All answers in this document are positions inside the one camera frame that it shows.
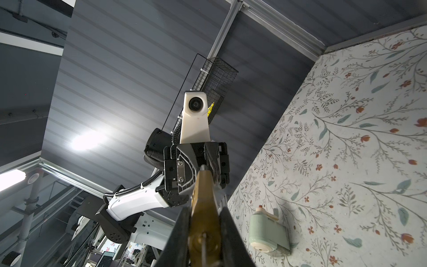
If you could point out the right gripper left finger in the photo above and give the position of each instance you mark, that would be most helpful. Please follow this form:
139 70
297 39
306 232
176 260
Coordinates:
176 251

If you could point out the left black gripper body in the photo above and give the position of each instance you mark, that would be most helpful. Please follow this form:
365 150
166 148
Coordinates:
182 164

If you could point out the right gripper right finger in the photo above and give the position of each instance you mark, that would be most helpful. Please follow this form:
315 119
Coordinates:
233 250

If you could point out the brass padlock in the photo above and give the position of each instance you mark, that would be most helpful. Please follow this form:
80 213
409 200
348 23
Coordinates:
204 239

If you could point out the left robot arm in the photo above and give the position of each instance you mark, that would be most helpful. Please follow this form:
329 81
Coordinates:
122 208

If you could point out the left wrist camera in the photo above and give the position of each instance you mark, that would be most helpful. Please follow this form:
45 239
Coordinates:
195 125

